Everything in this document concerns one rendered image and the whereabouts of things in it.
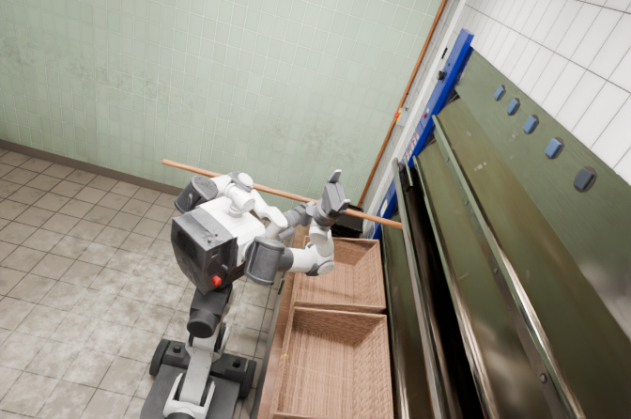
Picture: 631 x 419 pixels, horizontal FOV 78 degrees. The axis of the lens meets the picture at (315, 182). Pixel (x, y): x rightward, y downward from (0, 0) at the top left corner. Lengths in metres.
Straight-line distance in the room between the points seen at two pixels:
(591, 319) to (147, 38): 3.09
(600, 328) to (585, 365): 0.08
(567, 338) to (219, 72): 2.77
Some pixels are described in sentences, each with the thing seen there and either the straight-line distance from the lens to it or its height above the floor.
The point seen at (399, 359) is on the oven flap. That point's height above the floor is 0.95.
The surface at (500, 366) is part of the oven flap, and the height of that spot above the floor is 1.53.
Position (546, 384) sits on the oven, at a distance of 1.14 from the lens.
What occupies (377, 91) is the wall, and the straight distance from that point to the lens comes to 3.08.
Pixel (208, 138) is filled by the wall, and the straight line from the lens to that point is 3.44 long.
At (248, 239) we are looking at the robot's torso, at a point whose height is 1.38.
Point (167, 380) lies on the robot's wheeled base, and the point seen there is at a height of 0.17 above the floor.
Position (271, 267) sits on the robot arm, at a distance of 1.40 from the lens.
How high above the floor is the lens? 2.36
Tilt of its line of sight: 32 degrees down
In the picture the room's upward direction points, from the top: 18 degrees clockwise
